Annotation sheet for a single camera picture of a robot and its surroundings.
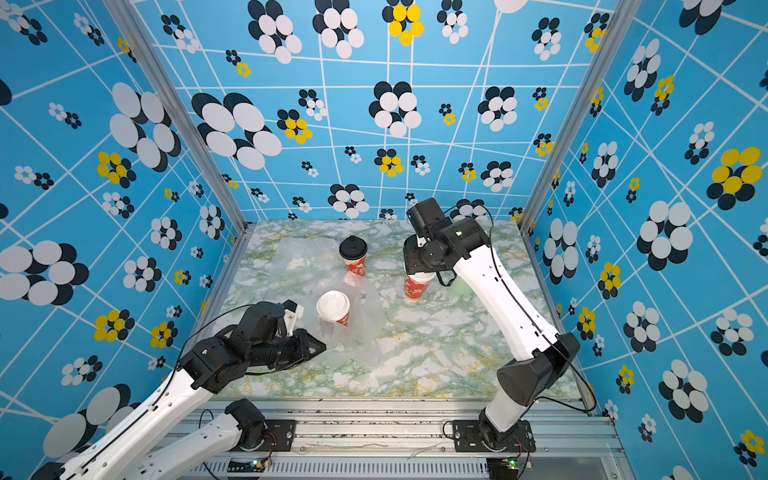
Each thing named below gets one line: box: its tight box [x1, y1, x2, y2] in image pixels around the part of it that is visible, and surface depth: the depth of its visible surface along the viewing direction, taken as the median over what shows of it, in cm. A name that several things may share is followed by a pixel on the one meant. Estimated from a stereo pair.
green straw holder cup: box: [450, 275, 478, 299], surface depth 102 cm
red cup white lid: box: [316, 290, 351, 326], surface depth 80 cm
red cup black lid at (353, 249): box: [339, 235, 368, 287], surface depth 93 cm
